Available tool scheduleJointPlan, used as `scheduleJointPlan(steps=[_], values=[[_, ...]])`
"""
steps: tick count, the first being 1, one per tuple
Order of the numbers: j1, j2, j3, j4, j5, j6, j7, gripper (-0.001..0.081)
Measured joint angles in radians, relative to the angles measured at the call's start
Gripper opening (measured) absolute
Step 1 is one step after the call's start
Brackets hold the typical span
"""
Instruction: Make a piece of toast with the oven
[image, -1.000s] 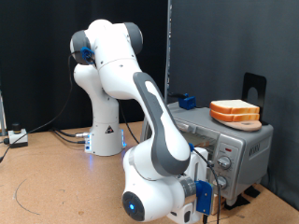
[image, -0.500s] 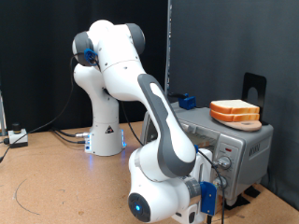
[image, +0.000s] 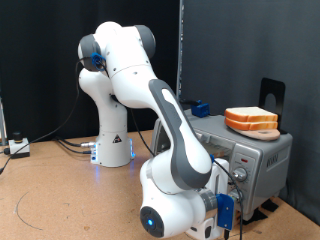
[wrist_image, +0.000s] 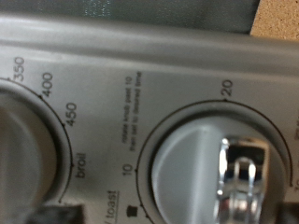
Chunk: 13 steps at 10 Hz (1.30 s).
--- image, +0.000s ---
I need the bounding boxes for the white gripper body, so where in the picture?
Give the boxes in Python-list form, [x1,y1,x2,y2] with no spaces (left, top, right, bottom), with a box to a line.
[187,158,232,240]

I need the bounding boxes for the silver oven knob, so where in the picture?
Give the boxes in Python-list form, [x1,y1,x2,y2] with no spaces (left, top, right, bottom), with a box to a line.
[232,167,249,183]
[231,189,244,203]

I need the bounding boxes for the silver toaster oven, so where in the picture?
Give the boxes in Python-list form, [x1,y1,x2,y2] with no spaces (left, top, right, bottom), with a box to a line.
[150,108,294,222]

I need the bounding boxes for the black foam pad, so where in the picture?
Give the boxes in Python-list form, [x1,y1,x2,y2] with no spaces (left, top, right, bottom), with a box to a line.
[261,199,280,213]
[242,208,268,226]

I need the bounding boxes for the white bread slice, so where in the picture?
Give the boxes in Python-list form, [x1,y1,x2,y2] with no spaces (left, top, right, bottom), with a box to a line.
[223,106,279,123]
[224,117,279,132]

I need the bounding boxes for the round wooden plate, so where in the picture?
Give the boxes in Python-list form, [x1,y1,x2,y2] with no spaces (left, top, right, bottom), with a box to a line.
[233,128,281,142]

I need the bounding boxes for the black metal bookend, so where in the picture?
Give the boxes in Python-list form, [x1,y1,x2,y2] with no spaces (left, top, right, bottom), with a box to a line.
[258,77,288,135]

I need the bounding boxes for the grey backdrop curtain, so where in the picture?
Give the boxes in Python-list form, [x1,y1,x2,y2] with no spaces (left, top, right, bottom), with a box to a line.
[181,0,320,226]

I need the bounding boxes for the aluminium vertical pole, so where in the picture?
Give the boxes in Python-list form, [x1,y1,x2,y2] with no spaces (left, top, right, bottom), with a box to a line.
[175,0,185,101]

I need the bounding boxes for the emergency stop button box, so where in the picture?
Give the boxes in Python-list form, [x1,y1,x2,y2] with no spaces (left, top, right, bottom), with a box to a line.
[8,131,31,160]

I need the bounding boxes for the black backdrop curtain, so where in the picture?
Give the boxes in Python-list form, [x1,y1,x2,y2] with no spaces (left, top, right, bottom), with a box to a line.
[0,0,183,145]

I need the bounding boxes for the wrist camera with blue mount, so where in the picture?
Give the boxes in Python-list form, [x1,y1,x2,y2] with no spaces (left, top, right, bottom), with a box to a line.
[215,193,236,232]

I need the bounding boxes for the robot base cables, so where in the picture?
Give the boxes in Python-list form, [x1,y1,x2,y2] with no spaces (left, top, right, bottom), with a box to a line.
[53,135,98,155]

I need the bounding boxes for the long black cable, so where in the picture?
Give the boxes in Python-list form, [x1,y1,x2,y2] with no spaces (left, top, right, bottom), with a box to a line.
[0,58,83,175]

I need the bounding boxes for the grey metal frame post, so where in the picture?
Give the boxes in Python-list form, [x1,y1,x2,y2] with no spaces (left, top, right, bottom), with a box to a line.
[0,96,8,147]

